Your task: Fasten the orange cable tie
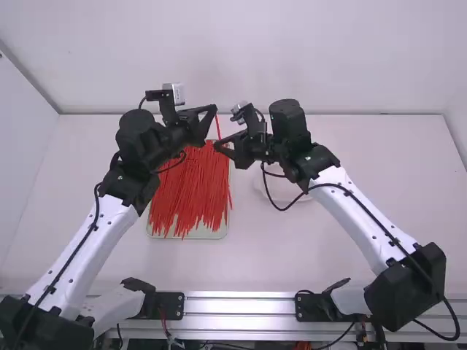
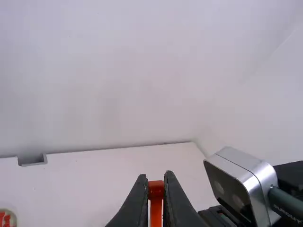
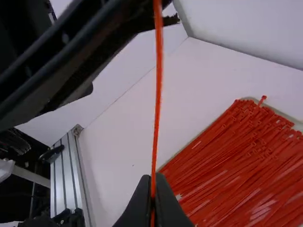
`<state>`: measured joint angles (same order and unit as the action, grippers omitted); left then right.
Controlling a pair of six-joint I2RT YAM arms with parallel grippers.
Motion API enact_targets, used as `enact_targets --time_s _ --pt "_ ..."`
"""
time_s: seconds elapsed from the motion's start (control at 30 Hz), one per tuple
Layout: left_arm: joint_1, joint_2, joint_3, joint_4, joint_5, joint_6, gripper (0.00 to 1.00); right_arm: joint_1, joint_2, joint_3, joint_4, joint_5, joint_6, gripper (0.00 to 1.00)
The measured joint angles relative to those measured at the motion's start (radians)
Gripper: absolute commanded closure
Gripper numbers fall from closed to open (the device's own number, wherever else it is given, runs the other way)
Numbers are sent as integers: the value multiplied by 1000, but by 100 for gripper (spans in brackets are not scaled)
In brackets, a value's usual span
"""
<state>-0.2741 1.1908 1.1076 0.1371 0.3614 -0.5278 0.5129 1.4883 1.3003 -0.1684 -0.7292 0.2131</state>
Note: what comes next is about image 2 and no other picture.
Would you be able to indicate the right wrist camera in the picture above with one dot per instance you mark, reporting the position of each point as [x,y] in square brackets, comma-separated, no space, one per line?
[236,170]

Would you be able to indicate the pale tray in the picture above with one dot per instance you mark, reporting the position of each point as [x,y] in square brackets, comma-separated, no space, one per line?
[13,220]

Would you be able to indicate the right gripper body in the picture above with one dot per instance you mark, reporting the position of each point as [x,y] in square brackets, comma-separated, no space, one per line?
[213,217]

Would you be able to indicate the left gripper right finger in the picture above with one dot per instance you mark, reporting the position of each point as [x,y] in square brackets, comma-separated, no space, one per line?
[175,205]

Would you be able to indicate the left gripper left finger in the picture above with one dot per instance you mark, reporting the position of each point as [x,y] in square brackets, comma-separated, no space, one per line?
[135,208]

